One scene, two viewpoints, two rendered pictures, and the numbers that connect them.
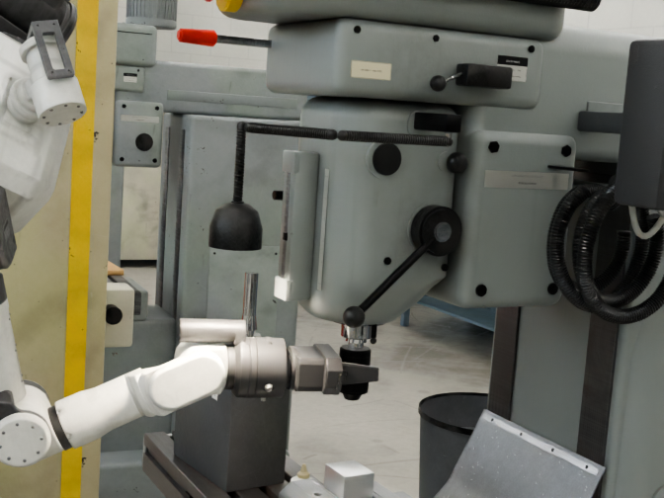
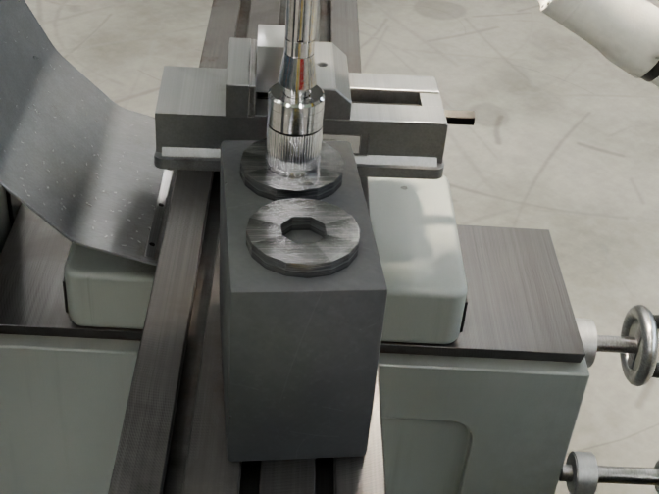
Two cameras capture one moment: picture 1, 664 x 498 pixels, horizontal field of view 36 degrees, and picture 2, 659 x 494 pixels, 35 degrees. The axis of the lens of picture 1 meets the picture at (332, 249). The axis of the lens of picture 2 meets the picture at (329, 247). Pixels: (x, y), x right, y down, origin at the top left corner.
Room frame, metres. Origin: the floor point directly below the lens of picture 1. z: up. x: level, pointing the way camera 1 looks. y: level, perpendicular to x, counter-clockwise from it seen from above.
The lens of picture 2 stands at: (2.48, 0.49, 1.61)
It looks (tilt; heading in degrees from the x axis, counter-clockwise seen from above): 36 degrees down; 205
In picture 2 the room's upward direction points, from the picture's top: 5 degrees clockwise
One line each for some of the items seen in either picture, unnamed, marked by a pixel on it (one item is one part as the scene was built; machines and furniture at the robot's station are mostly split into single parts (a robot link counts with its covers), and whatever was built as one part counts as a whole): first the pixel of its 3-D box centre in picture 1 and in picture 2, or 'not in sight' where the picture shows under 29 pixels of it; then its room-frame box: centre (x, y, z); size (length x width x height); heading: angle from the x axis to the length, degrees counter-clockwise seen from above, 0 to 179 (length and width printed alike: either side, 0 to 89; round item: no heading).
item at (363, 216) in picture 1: (369, 209); not in sight; (1.49, -0.05, 1.47); 0.21 x 0.19 x 0.32; 28
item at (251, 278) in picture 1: (249, 303); (300, 28); (1.80, 0.14, 1.26); 0.03 x 0.03 x 0.11
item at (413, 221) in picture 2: not in sight; (271, 235); (1.49, -0.05, 0.79); 0.50 x 0.35 x 0.12; 118
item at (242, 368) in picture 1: (215, 357); not in sight; (1.46, 0.16, 1.24); 0.11 x 0.11 x 0.11; 13
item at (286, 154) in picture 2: not in sight; (294, 132); (1.80, 0.14, 1.16); 0.05 x 0.05 x 0.06
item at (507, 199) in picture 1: (475, 211); not in sight; (1.58, -0.22, 1.47); 0.24 x 0.19 x 0.26; 28
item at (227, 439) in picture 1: (229, 416); (292, 288); (1.84, 0.17, 1.03); 0.22 x 0.12 x 0.20; 34
